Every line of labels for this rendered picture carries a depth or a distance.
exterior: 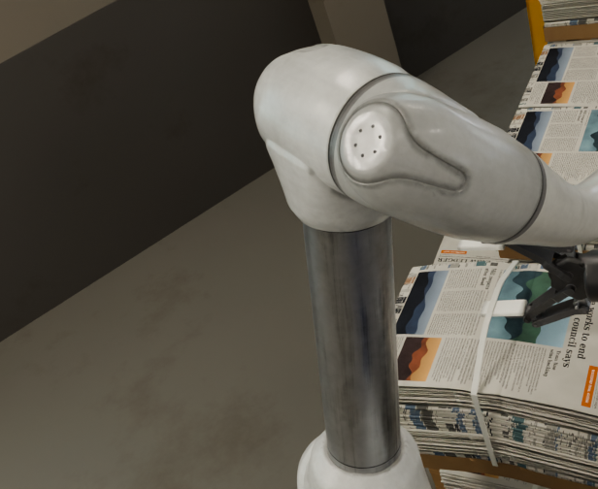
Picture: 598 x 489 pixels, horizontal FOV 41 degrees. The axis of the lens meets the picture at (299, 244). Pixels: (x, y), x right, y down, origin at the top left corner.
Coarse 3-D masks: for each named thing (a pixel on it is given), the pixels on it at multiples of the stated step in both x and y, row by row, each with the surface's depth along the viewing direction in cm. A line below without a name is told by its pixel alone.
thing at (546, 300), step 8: (552, 288) 121; (568, 288) 116; (544, 296) 122; (552, 296) 119; (560, 296) 118; (568, 296) 118; (528, 304) 126; (536, 304) 123; (544, 304) 121; (552, 304) 121; (528, 312) 124; (536, 312) 123; (528, 320) 124
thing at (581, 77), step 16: (544, 48) 211; (560, 48) 208; (576, 48) 206; (592, 48) 203; (544, 64) 205; (560, 64) 202; (576, 64) 200; (592, 64) 198; (544, 80) 200; (560, 80) 197; (576, 80) 195; (592, 80) 193; (528, 96) 196; (544, 96) 194; (560, 96) 192; (576, 96) 190; (592, 96) 188
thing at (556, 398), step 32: (544, 288) 133; (576, 320) 127; (544, 352) 124; (576, 352) 123; (512, 384) 121; (544, 384) 120; (576, 384) 118; (512, 416) 123; (544, 416) 120; (576, 416) 117; (512, 448) 128; (544, 448) 125; (576, 448) 121; (576, 480) 128
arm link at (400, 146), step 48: (384, 96) 68; (432, 96) 71; (336, 144) 74; (384, 144) 65; (432, 144) 65; (480, 144) 68; (384, 192) 67; (432, 192) 67; (480, 192) 68; (528, 192) 72; (480, 240) 75
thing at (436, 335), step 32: (416, 288) 145; (448, 288) 141; (480, 288) 138; (416, 320) 138; (448, 320) 135; (416, 352) 133; (448, 352) 130; (416, 384) 127; (448, 384) 125; (416, 416) 133; (448, 416) 130; (448, 448) 135
